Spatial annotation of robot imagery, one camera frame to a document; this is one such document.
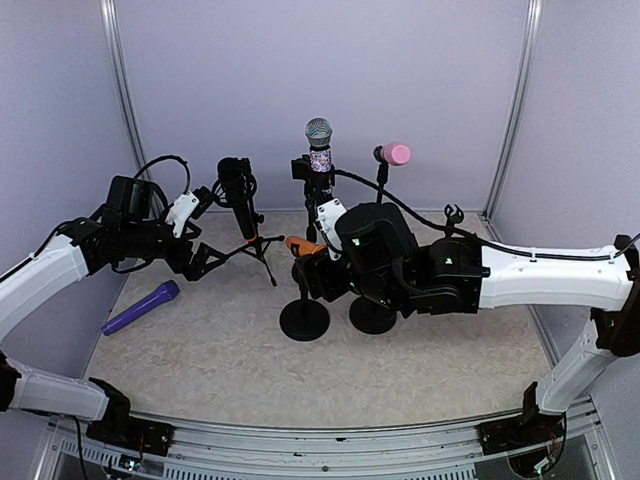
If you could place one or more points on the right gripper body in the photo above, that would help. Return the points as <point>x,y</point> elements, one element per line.
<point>316,273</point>

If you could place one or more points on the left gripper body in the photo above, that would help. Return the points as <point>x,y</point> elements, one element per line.
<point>177,260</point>

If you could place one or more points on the purple microphone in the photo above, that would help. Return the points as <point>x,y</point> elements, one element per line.
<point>164,293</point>

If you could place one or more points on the black round-base stand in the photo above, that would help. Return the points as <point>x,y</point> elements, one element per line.
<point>454,216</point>
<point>303,319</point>
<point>370,317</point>

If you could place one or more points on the orange microphone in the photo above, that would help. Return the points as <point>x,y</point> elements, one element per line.
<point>301,247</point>

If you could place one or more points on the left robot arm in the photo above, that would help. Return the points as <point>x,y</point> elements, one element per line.
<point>120,229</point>

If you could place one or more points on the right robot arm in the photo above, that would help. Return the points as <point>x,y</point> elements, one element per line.
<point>467,274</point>

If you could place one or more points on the black tripod mic stand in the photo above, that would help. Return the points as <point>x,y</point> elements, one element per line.
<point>258,247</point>

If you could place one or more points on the tall black stand back-right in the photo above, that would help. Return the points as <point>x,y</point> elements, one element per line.
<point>382,180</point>

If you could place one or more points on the black microphone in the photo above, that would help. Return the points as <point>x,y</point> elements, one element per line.
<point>236,188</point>

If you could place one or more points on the black stand with phone clamp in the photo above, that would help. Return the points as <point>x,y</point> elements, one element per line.
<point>300,169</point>

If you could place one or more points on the pink microphone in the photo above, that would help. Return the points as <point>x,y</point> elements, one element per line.
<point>393,154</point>

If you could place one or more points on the glitter silver-head microphone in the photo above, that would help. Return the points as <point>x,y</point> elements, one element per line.
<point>318,132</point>

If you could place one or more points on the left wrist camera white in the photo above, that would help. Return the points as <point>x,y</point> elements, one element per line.
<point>180,211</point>

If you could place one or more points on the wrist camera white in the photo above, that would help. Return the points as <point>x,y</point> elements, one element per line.
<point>180,211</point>
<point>327,215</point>

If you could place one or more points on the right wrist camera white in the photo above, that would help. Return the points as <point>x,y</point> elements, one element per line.
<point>327,215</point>

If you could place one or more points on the aluminium front rail frame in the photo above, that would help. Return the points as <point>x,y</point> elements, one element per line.
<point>440,450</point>

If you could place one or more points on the left aluminium corner post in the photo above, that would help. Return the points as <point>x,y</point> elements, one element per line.
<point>116,53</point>

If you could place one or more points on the aluminium corner post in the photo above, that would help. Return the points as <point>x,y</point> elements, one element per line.
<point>526,60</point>
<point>116,53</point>

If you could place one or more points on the right aluminium corner post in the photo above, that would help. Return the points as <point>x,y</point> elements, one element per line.
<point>526,60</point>

